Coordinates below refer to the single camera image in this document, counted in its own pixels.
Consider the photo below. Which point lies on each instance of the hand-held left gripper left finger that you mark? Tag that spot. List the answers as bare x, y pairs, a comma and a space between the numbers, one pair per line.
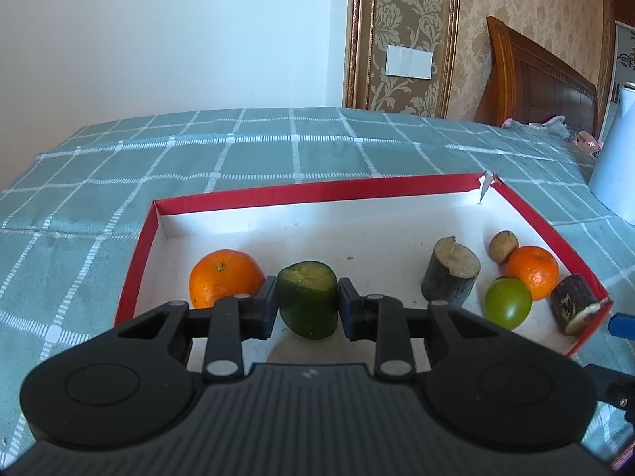
268, 302

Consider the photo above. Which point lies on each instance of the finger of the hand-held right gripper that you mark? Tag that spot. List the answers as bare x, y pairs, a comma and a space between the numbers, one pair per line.
612, 389
622, 327

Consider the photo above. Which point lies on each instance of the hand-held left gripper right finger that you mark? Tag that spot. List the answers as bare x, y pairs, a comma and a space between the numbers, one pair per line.
347, 307

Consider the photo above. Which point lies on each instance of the green cucumber piece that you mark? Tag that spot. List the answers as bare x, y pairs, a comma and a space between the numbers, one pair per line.
307, 307

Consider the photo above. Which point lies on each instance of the large orange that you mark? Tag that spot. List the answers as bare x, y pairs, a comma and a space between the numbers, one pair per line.
223, 277

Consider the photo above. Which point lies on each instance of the dark sugarcane piece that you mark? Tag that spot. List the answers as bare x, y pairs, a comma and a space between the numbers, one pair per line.
570, 302
449, 277

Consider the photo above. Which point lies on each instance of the small orange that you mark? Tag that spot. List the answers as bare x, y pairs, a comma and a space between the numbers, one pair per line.
536, 267

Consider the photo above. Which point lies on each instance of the red cardboard box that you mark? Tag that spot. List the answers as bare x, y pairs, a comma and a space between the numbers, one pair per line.
297, 191

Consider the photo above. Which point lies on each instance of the green round fruit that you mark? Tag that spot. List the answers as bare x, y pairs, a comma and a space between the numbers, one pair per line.
507, 302

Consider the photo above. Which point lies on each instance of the small brown fruit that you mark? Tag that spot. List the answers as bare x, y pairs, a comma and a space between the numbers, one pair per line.
503, 246

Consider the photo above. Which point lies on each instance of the white kettle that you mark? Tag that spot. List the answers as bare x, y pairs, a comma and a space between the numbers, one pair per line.
615, 168

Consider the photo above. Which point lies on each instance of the teal checkered tablecloth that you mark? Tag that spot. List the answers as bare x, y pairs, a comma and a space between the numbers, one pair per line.
149, 158

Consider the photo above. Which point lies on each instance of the pink grey cloth pile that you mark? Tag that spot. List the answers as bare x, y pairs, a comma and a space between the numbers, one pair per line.
550, 126

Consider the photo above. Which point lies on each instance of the wooden headboard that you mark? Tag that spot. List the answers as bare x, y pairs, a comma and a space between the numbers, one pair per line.
536, 84

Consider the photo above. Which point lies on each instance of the wooden wardrobe with floral panel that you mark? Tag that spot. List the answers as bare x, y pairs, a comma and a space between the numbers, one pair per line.
626, 54

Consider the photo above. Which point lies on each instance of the gold framed wallpaper panel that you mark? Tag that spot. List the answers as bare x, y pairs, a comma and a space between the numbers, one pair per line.
411, 10

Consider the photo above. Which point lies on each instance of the white wall switch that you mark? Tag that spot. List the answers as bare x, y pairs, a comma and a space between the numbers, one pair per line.
409, 61

